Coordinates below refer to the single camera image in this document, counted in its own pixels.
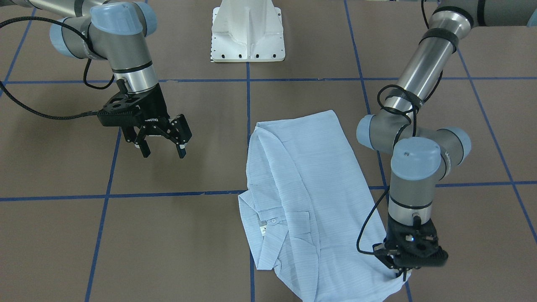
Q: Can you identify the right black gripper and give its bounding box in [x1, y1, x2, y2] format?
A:
[97, 83, 192, 159]

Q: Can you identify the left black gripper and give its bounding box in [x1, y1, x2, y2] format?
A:
[373, 217, 448, 282]

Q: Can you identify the light blue button shirt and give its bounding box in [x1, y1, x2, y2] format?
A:
[238, 110, 405, 302]

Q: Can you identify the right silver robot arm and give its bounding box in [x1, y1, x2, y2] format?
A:
[1, 0, 192, 158]

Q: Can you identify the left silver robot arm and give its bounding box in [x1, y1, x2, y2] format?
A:
[357, 0, 537, 281]

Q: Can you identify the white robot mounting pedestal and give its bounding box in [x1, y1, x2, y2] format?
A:
[210, 0, 286, 62]

